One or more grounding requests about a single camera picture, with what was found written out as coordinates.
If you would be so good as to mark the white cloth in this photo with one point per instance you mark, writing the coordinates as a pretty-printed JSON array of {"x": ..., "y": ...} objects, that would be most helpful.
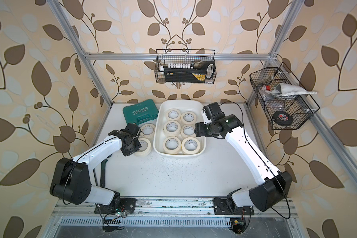
[{"x": 287, "y": 90}]

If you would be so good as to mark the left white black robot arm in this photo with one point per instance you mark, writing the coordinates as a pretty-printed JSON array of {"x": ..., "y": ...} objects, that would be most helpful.
[{"x": 71, "y": 180}]

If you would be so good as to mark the black tape roll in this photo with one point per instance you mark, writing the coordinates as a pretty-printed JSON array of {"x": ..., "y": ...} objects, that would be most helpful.
[{"x": 282, "y": 118}]

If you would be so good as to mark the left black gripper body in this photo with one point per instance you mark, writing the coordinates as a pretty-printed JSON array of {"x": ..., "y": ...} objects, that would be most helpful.
[{"x": 134, "y": 145}]

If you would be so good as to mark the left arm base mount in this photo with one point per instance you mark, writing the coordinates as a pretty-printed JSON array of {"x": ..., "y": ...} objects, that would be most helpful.
[{"x": 119, "y": 205}]

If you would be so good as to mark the masking tape roll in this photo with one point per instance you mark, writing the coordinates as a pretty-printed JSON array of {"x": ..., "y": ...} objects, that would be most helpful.
[
  {"x": 190, "y": 146},
  {"x": 173, "y": 115},
  {"x": 172, "y": 128},
  {"x": 148, "y": 131},
  {"x": 187, "y": 130},
  {"x": 145, "y": 149},
  {"x": 188, "y": 118},
  {"x": 172, "y": 145}
]

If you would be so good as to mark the green tool case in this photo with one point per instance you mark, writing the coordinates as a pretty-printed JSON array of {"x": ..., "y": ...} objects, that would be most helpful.
[{"x": 141, "y": 112}]

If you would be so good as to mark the black yellow box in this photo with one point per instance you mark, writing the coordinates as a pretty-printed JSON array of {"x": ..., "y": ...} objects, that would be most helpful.
[{"x": 201, "y": 72}]

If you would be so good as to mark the white plastic storage tray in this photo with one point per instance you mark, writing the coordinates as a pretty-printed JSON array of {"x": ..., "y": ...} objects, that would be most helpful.
[{"x": 183, "y": 106}]

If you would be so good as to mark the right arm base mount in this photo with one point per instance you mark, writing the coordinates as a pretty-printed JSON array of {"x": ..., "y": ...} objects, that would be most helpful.
[{"x": 225, "y": 206}]

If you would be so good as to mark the black wire basket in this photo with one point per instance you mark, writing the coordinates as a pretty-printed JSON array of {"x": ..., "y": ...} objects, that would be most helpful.
[
  {"x": 164, "y": 57},
  {"x": 300, "y": 107}
]

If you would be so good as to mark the black wire basket back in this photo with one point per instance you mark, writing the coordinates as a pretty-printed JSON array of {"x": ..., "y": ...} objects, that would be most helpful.
[{"x": 164, "y": 57}]

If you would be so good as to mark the black wire basket right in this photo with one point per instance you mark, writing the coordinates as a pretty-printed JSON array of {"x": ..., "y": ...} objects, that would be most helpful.
[{"x": 300, "y": 107}]

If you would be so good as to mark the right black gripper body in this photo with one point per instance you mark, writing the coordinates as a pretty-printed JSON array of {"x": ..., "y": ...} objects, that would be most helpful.
[{"x": 206, "y": 129}]

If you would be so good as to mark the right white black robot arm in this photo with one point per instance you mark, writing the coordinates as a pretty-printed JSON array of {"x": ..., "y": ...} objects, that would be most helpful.
[{"x": 272, "y": 185}]

